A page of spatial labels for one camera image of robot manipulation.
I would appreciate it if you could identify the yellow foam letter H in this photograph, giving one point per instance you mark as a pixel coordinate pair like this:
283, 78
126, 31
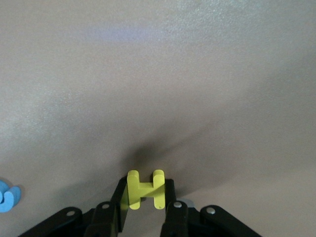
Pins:
145, 190

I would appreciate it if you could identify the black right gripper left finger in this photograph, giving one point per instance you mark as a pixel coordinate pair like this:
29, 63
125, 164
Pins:
103, 219

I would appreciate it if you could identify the brown table cover mat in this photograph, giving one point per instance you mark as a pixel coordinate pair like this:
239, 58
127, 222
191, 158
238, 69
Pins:
172, 74

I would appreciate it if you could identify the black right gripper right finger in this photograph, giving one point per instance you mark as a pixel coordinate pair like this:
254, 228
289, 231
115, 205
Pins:
177, 219

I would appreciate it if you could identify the blue foam letter g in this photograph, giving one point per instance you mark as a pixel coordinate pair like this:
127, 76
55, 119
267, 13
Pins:
13, 197

